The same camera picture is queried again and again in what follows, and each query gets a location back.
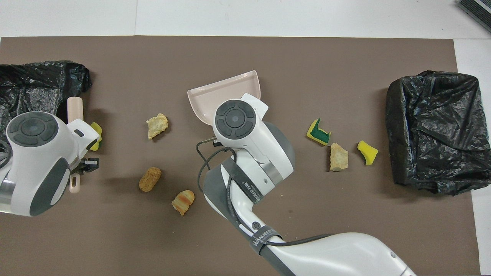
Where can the grey ribbed device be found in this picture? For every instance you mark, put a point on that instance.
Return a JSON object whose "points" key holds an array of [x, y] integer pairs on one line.
{"points": [[477, 11]]}

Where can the beige hand brush black bristles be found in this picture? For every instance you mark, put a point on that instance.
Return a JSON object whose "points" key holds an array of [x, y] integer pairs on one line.
{"points": [[75, 109]]}

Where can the yellow sponge chunk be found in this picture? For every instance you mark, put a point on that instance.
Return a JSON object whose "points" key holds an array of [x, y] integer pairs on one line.
{"points": [[96, 132]]}

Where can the pale stone-like bread chunk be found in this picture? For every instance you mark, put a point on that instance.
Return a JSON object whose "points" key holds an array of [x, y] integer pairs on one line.
{"points": [[339, 157]]}

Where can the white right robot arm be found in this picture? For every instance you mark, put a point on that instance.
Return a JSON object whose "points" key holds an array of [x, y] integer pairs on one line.
{"points": [[249, 145]]}

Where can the striped toy croissant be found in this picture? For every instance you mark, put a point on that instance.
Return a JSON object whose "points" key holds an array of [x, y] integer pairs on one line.
{"points": [[183, 201]]}

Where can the beige plastic dustpan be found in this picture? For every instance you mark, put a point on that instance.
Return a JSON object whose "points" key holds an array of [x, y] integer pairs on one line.
{"points": [[215, 97]]}

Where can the brown oval bread roll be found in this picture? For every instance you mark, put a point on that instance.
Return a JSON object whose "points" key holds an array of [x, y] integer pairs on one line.
{"points": [[149, 179]]}

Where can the yellow and green sponge piece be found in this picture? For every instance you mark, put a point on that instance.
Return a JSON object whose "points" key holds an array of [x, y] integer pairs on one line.
{"points": [[317, 132]]}

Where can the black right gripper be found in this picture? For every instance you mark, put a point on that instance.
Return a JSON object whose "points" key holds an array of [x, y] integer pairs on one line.
{"points": [[218, 142]]}

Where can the brown table mat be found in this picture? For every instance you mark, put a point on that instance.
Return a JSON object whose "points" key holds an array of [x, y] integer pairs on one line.
{"points": [[345, 76]]}

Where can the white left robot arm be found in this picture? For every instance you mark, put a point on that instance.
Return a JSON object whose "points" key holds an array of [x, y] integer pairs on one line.
{"points": [[34, 161]]}

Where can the bin lined with black bag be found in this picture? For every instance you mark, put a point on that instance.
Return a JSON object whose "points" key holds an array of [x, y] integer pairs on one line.
{"points": [[441, 126], [38, 80]]}

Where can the small yellow sponge piece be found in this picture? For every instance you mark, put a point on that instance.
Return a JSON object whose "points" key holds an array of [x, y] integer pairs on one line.
{"points": [[367, 152]]}

